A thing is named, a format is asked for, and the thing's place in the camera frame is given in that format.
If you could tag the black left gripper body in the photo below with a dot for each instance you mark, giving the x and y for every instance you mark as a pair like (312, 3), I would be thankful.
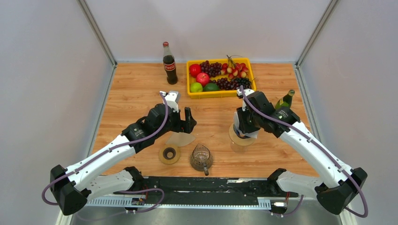
(175, 123)

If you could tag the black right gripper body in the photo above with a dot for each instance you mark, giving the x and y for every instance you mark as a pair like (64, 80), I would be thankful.
(248, 122)

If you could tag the white paper coffee filter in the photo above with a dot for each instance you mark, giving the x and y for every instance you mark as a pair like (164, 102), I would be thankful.
(239, 133)

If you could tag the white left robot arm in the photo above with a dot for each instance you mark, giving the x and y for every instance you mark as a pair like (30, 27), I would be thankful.
(74, 186)

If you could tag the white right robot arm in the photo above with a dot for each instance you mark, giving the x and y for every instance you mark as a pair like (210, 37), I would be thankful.
(338, 186)

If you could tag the clear glass server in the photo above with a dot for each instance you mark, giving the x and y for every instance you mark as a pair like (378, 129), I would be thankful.
(239, 149)

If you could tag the light green apple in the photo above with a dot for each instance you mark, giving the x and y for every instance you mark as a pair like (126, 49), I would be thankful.
(196, 87)

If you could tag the dark green lime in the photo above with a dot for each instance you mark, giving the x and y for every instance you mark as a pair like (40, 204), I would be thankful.
(211, 87)

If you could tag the green champagne bottle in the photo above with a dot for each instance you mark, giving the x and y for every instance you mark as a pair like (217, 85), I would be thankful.
(285, 101)

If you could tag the pink red apple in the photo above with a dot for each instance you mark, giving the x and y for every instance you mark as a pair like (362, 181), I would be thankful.
(203, 79)

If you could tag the dark grape bunch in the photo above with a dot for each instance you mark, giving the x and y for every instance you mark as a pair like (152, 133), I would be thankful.
(234, 84)

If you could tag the yellow plastic fruit tray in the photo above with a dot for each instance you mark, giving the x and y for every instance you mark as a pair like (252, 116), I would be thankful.
(220, 93)

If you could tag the red cherries bunch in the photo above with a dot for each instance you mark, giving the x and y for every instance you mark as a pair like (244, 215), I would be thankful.
(234, 66)

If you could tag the purple grape bunch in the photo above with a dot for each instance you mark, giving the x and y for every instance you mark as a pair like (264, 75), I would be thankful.
(211, 69)

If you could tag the glass cola bottle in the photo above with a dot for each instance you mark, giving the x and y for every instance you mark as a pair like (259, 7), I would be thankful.
(169, 64)

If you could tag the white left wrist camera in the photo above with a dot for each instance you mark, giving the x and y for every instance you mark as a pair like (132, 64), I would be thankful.
(172, 99)

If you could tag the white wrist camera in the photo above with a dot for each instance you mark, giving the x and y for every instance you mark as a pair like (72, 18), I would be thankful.
(172, 99)
(241, 94)

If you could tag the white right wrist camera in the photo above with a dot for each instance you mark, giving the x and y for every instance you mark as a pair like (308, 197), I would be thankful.
(241, 94)

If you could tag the glass pitcher with handle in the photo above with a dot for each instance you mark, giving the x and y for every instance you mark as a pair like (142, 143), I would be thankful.
(201, 159)

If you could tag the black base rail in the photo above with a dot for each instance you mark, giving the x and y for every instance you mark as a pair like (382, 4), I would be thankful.
(211, 192)

